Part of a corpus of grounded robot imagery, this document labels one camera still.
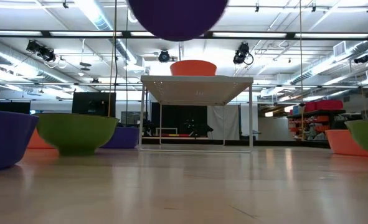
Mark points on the red storage bin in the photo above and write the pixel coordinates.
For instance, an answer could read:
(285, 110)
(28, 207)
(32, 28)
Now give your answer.
(327, 105)

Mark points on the black backdrop curtain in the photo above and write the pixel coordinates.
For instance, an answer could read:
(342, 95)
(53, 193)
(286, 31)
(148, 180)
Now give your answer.
(177, 115)

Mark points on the white perforated shelf rack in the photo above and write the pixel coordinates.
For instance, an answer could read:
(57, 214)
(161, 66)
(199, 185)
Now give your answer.
(196, 90)

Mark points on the silver ventilation duct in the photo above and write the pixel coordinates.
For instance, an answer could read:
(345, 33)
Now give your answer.
(99, 21)

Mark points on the black aluminium rig frame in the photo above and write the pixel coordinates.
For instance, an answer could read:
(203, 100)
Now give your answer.
(126, 34)

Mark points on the white backdrop sheet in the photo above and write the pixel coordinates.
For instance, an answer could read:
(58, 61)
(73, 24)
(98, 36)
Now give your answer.
(222, 121)

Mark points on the purple plastic bowl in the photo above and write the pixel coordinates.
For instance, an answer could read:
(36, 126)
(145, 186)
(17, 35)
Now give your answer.
(3, 140)
(123, 138)
(177, 18)

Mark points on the storage shelf unit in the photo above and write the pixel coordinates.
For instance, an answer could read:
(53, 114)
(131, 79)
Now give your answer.
(317, 124)

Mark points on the black ceiling spotlight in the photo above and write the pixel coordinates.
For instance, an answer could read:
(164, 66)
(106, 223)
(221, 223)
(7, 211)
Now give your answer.
(164, 56)
(361, 59)
(43, 53)
(241, 53)

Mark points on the orange plastic bowl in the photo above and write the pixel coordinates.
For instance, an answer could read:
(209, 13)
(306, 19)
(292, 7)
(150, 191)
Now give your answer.
(35, 143)
(193, 68)
(339, 141)

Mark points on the black screen panel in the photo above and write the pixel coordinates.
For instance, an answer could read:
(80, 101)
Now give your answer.
(12, 107)

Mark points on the black monitor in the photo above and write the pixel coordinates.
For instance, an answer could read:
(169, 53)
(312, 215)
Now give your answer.
(93, 102)

